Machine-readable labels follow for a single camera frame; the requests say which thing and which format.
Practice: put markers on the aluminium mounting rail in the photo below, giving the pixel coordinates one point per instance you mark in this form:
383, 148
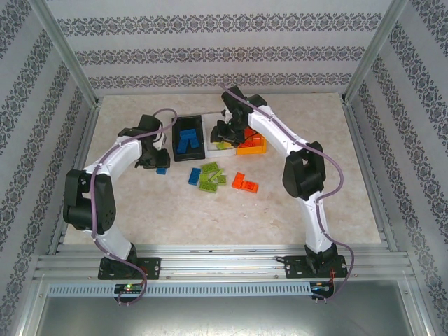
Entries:
224, 262

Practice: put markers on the grey metal sheet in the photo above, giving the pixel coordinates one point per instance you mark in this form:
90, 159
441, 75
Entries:
224, 316

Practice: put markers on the orange lego brick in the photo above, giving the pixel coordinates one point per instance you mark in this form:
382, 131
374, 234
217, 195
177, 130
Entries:
251, 187
246, 143
238, 180
258, 141
252, 133

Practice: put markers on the aluminium frame post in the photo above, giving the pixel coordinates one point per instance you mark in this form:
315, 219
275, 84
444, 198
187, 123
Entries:
374, 49
63, 49

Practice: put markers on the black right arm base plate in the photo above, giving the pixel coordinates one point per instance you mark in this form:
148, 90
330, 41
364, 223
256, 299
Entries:
295, 267

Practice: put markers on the orange plastic container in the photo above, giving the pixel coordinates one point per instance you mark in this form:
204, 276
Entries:
252, 151

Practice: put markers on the aluminium side rail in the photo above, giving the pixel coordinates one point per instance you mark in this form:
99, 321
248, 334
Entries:
78, 168
371, 175

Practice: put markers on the blue lego brick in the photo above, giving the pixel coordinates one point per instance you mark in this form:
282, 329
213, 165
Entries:
194, 176
183, 143
192, 134
193, 143
161, 171

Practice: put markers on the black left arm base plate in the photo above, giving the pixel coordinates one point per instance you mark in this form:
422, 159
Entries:
154, 267

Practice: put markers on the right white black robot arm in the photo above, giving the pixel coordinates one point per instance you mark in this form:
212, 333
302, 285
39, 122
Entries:
302, 175

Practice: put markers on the green lego brick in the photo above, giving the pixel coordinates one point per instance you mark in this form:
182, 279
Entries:
222, 145
217, 174
204, 177
222, 180
209, 167
208, 187

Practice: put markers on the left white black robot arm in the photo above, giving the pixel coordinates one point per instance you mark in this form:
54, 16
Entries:
115, 164

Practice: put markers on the white plastic container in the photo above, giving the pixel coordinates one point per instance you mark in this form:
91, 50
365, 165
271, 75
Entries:
220, 153

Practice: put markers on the black plastic container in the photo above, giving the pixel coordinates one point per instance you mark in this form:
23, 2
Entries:
187, 155

